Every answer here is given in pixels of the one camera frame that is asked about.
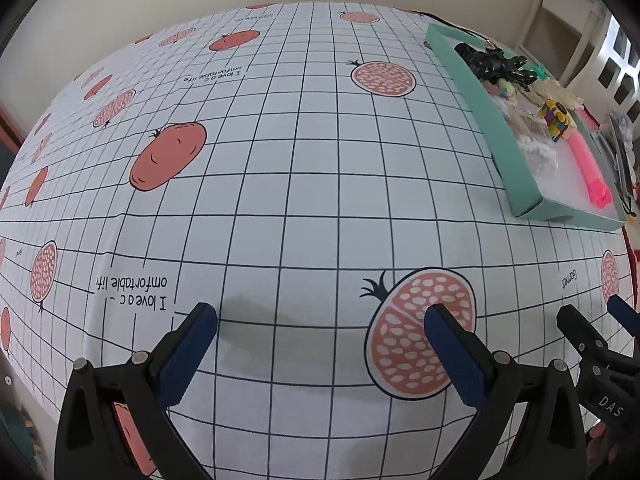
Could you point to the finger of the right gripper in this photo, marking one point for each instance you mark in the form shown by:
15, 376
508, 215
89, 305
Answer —
585, 339
624, 314

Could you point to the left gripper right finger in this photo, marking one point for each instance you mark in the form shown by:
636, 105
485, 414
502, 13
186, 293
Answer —
550, 442

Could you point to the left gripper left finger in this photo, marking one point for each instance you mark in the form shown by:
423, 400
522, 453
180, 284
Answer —
114, 422

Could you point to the pink hair roller clip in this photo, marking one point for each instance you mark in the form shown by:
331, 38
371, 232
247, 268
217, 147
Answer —
598, 192

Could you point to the bag of cotton swabs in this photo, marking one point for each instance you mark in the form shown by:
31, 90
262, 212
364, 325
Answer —
531, 136

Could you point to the yellow sunflower fidget spinner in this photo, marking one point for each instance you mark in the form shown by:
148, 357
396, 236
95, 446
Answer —
554, 115

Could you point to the black claw hair clip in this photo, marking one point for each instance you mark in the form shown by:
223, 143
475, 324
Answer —
492, 65

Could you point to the cream lace scrunchie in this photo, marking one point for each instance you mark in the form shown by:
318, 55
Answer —
550, 89

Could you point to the green shallow tray box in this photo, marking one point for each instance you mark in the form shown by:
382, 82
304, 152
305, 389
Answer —
560, 198

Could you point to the smartphone on stand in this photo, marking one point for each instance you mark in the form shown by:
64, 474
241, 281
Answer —
613, 141

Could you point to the white grid tablecloth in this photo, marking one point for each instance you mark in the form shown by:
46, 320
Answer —
311, 171

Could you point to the white bedside shelf unit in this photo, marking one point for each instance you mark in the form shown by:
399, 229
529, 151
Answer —
586, 50

